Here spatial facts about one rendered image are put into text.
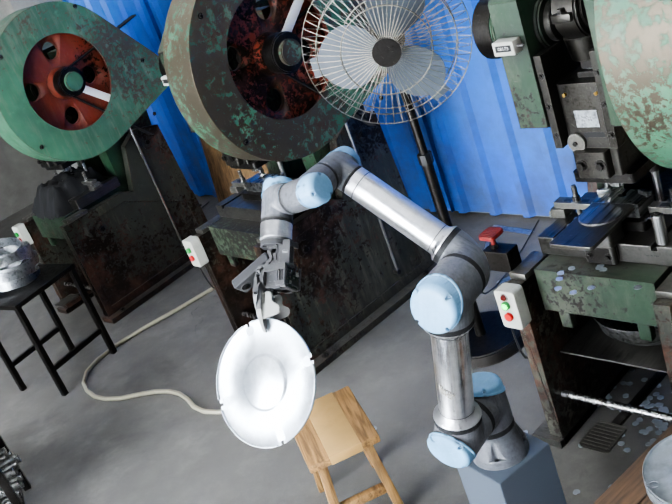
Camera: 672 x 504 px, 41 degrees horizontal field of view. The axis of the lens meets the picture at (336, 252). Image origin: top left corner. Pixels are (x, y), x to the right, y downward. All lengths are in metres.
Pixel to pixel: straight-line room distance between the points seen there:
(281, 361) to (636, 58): 1.01
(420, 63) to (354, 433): 1.27
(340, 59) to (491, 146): 1.55
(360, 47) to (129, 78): 2.22
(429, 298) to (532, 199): 2.68
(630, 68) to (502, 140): 2.40
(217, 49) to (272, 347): 1.55
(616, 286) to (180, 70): 1.69
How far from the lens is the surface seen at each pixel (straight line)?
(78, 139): 4.95
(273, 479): 3.42
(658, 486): 2.33
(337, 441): 2.87
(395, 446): 3.32
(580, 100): 2.59
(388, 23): 3.11
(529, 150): 4.41
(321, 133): 3.59
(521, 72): 2.60
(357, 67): 3.15
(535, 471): 2.40
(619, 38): 2.07
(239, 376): 2.10
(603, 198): 2.79
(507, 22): 2.57
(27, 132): 4.82
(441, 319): 1.92
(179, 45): 3.31
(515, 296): 2.73
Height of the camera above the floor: 1.95
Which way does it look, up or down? 23 degrees down
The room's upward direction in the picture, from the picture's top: 21 degrees counter-clockwise
